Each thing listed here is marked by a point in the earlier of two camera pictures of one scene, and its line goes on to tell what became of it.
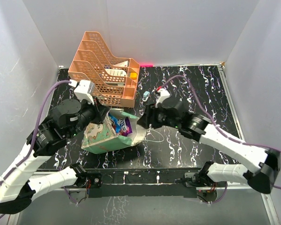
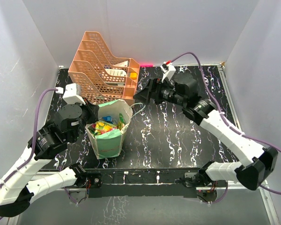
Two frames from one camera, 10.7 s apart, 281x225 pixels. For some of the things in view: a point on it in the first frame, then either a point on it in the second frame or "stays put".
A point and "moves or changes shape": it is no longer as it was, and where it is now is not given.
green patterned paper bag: (118, 130) moves or changes shape
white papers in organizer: (119, 72) stays put
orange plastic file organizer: (113, 79) stays put
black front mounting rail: (143, 183) stays put
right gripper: (148, 117) -> (152, 90)
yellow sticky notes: (133, 75) stays put
